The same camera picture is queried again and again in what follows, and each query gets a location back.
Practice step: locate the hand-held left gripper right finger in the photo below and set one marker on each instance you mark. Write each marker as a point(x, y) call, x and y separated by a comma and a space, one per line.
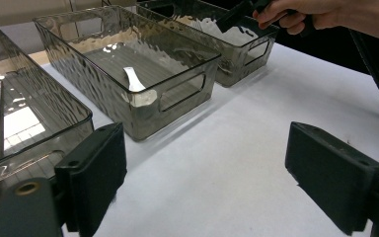
point(332, 177)

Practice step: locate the white ceramic spoon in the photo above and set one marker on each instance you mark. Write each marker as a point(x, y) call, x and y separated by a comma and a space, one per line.
point(132, 80)

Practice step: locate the clear grey plastic bin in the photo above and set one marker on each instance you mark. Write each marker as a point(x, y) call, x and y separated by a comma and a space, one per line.
point(46, 98)
point(95, 89)
point(237, 72)

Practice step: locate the white table cover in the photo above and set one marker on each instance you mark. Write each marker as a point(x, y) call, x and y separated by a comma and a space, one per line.
point(243, 148)

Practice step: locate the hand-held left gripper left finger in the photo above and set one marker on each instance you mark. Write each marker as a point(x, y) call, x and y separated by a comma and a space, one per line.
point(92, 171)

